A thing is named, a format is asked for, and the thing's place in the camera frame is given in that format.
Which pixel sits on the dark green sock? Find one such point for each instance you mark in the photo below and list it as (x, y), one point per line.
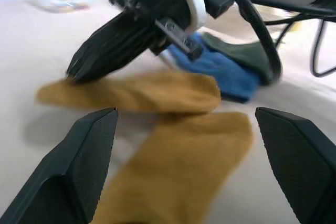
(244, 53)

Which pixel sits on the mustard yellow sock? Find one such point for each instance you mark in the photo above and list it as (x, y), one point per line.
(181, 161)
(136, 93)

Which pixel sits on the blue sock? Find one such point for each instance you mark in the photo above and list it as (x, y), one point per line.
(223, 74)

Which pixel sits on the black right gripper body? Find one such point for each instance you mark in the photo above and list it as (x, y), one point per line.
(155, 1)

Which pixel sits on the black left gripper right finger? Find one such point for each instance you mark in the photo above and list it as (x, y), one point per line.
(302, 161)

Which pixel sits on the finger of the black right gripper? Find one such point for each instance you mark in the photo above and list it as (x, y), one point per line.
(102, 40)
(123, 51)

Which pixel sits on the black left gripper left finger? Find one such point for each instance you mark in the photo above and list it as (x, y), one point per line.
(65, 174)

